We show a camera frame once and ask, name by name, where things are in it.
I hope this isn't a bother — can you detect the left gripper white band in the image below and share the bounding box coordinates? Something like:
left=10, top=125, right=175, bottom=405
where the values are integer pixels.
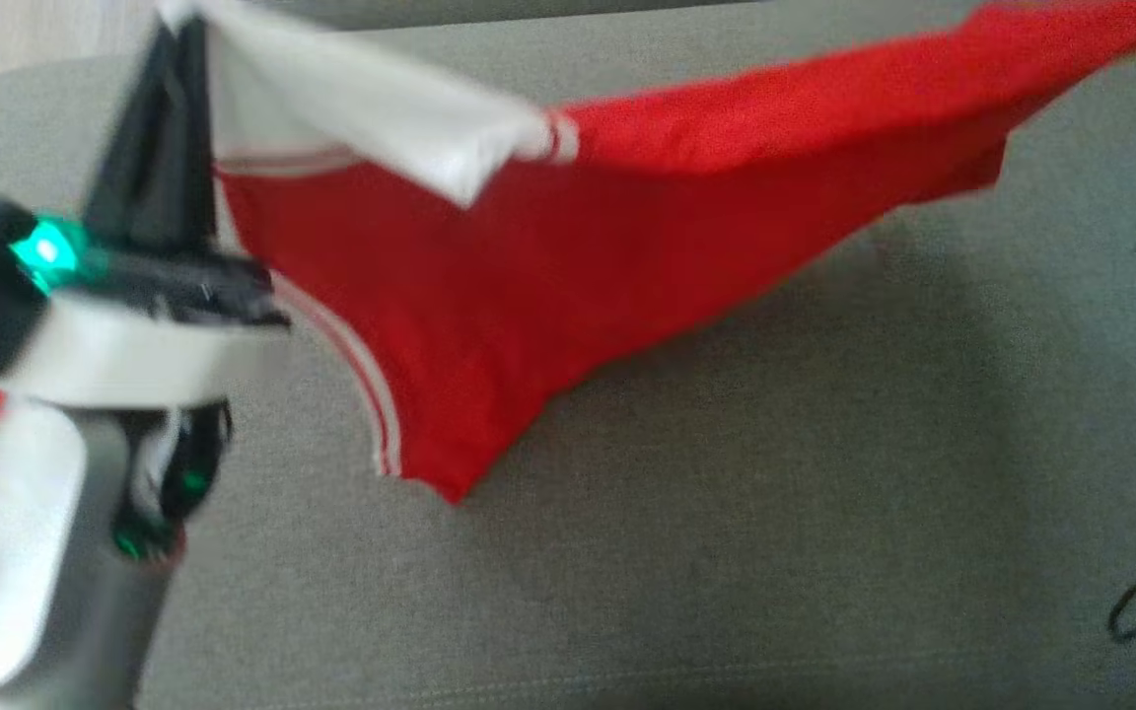
left=0, top=16, right=293, bottom=410

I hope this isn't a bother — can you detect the grey sofa seat cushion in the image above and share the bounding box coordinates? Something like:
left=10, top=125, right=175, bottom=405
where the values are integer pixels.
left=0, top=20, right=1136, bottom=710

